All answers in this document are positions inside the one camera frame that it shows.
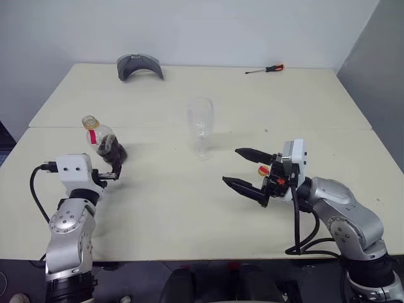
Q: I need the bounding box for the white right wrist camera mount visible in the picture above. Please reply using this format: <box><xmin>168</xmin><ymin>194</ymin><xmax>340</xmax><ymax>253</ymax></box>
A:
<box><xmin>282</xmin><ymin>138</ymin><xmax>309</xmax><ymax>203</ymax></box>

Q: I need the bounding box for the dark object beside table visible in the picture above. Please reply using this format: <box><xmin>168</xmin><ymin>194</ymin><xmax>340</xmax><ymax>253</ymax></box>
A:
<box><xmin>0</xmin><ymin>119</ymin><xmax>17</xmax><ymax>173</ymax></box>

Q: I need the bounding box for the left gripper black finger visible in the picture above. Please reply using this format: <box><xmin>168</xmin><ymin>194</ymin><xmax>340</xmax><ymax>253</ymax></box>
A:
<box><xmin>97</xmin><ymin>157</ymin><xmax>124</xmax><ymax>182</ymax></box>

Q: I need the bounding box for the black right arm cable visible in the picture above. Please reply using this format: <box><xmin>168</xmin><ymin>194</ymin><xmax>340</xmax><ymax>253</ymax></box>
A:
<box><xmin>285</xmin><ymin>184</ymin><xmax>340</xmax><ymax>256</ymax></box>

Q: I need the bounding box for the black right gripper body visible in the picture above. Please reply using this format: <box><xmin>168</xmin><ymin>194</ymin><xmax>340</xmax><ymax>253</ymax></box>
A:
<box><xmin>260</xmin><ymin>153</ymin><xmax>296</xmax><ymax>208</ymax></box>

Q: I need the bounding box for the grey baseball cap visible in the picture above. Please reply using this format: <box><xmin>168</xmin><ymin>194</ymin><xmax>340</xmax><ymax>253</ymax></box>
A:
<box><xmin>116</xmin><ymin>54</ymin><xmax>165</xmax><ymax>82</ymax></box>

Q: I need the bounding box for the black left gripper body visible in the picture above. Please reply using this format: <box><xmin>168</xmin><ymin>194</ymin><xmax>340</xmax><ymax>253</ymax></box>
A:
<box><xmin>91</xmin><ymin>169</ymin><xmax>109</xmax><ymax>191</ymax></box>

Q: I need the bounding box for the clear wine glass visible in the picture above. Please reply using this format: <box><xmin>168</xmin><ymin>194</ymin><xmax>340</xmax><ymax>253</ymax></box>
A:
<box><xmin>186</xmin><ymin>97</ymin><xmax>215</xmax><ymax>162</ymax></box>

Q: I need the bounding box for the clear bottle with dark drink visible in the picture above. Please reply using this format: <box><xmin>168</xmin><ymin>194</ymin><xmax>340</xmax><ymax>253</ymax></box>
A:
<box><xmin>81</xmin><ymin>115</ymin><xmax>129</xmax><ymax>165</ymax></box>

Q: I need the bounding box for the grey partition panel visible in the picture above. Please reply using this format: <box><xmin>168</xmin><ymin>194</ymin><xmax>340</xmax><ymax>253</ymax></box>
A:
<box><xmin>336</xmin><ymin>0</ymin><xmax>404</xmax><ymax>177</ymax></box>

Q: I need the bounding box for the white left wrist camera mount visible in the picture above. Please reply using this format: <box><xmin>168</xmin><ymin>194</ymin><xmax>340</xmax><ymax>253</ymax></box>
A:
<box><xmin>56</xmin><ymin>153</ymin><xmax>107</xmax><ymax>195</ymax></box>

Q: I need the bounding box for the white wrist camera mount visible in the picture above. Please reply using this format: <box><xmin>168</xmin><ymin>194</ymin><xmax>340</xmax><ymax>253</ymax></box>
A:
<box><xmin>56</xmin><ymin>153</ymin><xmax>107</xmax><ymax>195</ymax></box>
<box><xmin>282</xmin><ymin>138</ymin><xmax>309</xmax><ymax>203</ymax></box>

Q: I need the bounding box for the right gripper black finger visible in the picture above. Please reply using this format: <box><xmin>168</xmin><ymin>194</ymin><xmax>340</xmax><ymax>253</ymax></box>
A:
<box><xmin>222</xmin><ymin>175</ymin><xmax>266</xmax><ymax>206</ymax></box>
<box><xmin>235</xmin><ymin>147</ymin><xmax>273</xmax><ymax>165</ymax></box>

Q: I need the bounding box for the orange and black screwdriver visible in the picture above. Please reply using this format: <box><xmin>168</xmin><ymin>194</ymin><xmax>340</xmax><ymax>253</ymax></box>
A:
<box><xmin>245</xmin><ymin>64</ymin><xmax>285</xmax><ymax>75</ymax></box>

